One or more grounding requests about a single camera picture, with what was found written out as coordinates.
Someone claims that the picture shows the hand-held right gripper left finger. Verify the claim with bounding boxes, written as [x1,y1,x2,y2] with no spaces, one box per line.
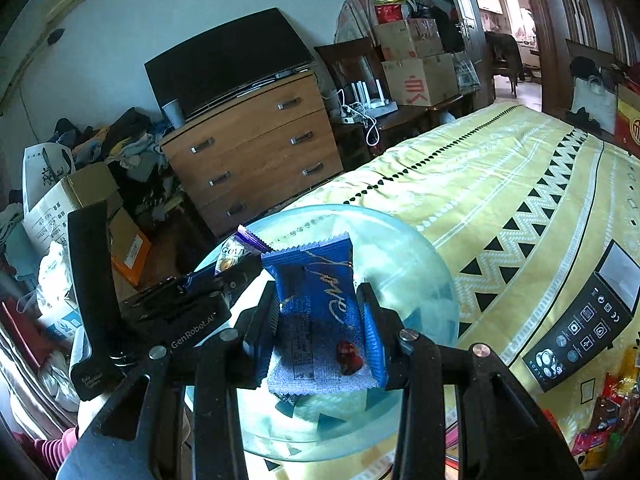
[57,280,281,480]

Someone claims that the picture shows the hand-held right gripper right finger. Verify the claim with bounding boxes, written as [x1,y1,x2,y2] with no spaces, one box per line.
[356,282,583,480]

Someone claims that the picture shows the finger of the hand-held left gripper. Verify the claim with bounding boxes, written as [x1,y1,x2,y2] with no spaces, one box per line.
[222,264,266,306]

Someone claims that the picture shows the purple snack packet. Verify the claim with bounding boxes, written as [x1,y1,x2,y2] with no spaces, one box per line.
[215,225,272,277]

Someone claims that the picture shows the blue snack packet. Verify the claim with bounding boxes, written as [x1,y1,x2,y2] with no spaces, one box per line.
[260,232,377,397]

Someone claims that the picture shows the round glass bowl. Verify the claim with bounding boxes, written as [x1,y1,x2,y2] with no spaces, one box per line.
[189,204,460,462]

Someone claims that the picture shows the pile of colourful snack packets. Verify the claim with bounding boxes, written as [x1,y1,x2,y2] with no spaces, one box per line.
[570,344,640,472]

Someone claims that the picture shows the person's left forearm pink sleeve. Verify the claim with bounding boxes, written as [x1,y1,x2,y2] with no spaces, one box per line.
[27,425,82,477]

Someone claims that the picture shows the orange flat box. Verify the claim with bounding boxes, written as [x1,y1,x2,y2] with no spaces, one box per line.
[110,209,152,288]

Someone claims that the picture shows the wooden drawer dresser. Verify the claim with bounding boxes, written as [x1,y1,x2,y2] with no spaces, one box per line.
[160,70,346,239]

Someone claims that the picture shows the open white printed cardboard box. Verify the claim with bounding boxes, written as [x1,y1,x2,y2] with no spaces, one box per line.
[22,162,122,261]

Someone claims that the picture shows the pile of clothes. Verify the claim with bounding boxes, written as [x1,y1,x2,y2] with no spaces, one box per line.
[54,107,173,188]

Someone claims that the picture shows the white paper bag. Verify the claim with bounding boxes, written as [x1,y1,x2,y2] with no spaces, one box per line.
[23,144,77,211]

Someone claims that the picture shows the grey cup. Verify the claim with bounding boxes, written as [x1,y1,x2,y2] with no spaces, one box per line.
[161,100,186,129]

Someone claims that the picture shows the yellow patterned blanket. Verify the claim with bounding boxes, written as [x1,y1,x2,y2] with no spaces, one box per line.
[260,101,640,480]

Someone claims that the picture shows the black printed box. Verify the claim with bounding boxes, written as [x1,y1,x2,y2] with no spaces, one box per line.
[522,240,637,394]

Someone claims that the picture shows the white router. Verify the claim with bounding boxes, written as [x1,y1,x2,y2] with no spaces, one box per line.
[345,80,399,117]

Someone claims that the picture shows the black flat television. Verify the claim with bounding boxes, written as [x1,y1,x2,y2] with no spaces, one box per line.
[144,7,315,119]

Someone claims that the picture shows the dark wooden chair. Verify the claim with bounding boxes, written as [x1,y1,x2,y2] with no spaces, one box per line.
[315,39,387,111]

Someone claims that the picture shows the large cardboard box red print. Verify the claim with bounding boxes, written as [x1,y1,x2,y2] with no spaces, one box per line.
[381,54,462,107]

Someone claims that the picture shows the small cardboard box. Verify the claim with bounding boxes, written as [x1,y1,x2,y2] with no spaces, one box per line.
[375,19,444,59]

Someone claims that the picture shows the red shopping bag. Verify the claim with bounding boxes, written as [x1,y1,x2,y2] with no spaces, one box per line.
[375,4,410,24]

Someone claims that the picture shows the white tote bag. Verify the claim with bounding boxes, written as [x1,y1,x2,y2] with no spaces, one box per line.
[570,75,619,134]

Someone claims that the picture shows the red box gold circle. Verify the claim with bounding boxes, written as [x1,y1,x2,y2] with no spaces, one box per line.
[615,84,640,157]

